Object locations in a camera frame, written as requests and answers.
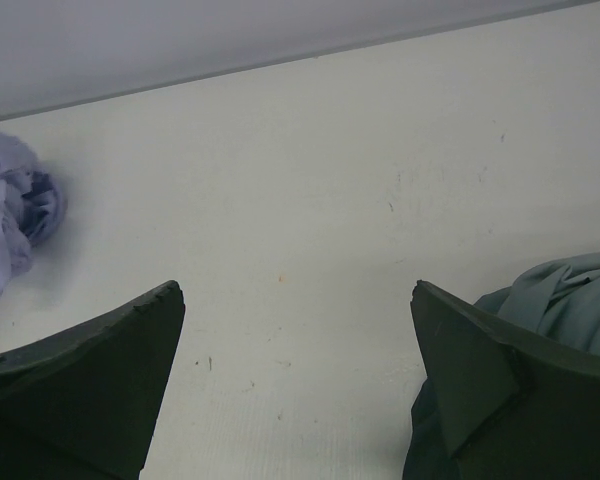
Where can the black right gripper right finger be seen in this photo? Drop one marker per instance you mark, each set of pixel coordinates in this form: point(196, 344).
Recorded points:
point(499, 401)

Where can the dark green grey jacket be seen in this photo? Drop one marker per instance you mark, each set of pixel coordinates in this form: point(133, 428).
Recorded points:
point(559, 300)

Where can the lilac purple jacket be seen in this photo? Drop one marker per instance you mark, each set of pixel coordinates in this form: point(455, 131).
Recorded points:
point(32, 207)

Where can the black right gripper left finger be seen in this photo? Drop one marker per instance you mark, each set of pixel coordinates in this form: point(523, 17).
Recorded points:
point(83, 403)

